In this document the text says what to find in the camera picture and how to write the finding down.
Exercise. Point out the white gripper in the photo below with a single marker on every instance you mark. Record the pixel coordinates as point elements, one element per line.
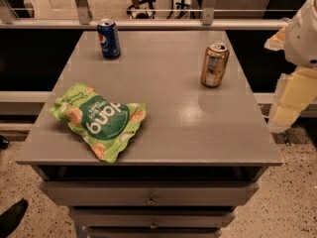
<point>302,40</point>

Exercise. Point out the blue pepsi can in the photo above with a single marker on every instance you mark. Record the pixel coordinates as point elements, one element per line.
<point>109,39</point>

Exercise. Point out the gold soda can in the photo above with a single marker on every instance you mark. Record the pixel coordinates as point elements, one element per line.
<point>214,64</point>

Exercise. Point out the grey metal railing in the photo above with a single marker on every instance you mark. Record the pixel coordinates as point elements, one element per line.
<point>152,14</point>

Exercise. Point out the grey drawer cabinet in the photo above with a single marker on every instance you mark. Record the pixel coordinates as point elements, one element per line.
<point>199,153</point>

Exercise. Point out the green dang chips bag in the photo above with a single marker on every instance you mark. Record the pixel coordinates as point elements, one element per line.
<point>106,127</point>

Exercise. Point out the top drawer brass knob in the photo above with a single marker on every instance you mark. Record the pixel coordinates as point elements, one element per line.
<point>151,201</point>

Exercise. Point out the drawer brass knob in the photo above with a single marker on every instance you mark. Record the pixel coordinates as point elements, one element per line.
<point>153,225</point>
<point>151,201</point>

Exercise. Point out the black shoe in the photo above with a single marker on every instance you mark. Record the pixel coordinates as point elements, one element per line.
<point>12,217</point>

